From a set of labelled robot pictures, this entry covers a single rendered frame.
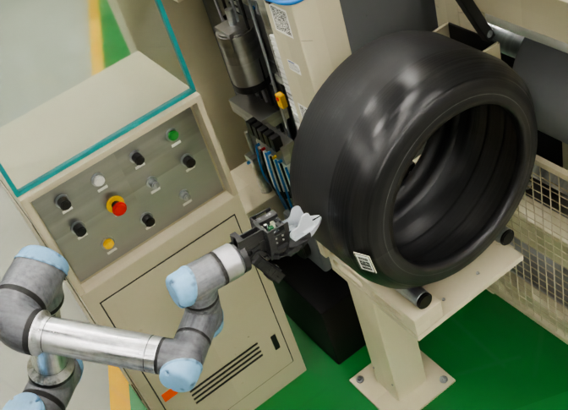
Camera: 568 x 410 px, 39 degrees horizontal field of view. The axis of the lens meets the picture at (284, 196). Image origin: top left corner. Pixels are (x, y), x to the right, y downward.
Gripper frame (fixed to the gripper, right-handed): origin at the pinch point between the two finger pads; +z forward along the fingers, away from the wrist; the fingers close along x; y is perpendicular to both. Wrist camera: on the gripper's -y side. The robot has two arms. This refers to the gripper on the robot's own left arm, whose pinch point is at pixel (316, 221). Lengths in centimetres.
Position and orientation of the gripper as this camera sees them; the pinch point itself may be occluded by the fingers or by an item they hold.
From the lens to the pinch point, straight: 174.7
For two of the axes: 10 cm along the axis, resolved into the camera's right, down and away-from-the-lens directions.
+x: -5.5, -4.3, 7.1
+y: -1.5, -7.9, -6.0
